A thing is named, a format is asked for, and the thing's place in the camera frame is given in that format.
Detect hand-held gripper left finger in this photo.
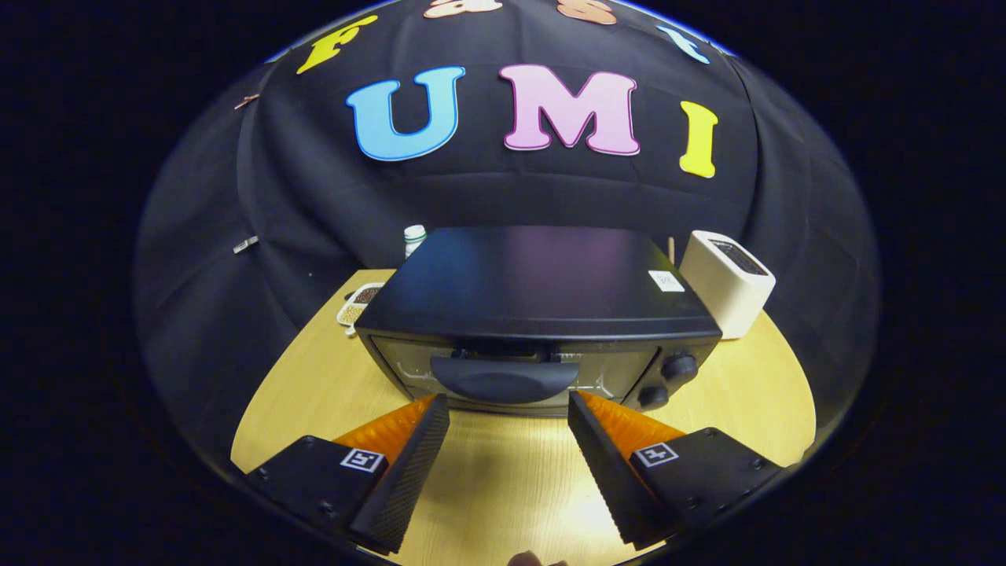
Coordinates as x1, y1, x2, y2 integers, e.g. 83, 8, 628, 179
244, 393, 451, 555

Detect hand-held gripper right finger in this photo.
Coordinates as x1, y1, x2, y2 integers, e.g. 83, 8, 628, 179
566, 391, 785, 551

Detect black toaster oven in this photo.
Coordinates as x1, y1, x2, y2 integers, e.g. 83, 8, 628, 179
355, 226, 722, 417

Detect white toaster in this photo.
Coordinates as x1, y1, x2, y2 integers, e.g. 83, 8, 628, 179
679, 230, 777, 340

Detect small dish of beans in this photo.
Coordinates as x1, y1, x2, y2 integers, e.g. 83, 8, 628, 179
336, 282, 386, 336

